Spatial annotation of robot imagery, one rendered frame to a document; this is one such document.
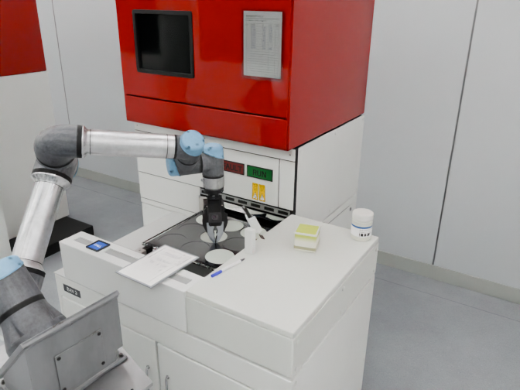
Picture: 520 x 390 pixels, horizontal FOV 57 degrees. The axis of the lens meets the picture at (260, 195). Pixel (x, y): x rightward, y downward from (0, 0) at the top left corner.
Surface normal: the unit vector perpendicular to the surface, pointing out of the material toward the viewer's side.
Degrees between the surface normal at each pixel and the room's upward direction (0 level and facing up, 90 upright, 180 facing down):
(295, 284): 0
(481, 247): 90
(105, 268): 90
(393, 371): 0
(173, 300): 90
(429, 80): 90
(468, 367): 0
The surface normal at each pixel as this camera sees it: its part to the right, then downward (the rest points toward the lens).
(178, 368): -0.53, 0.32
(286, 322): 0.01, -0.92
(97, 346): 0.81, 0.23
